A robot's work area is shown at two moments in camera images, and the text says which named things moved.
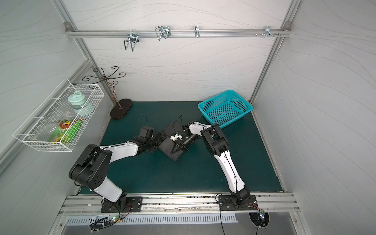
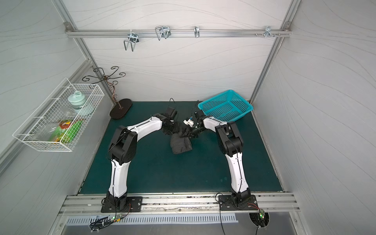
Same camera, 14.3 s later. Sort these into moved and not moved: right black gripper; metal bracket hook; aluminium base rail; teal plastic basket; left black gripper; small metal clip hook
Moved: right black gripper; left black gripper
Not moved: metal bracket hook; teal plastic basket; small metal clip hook; aluminium base rail
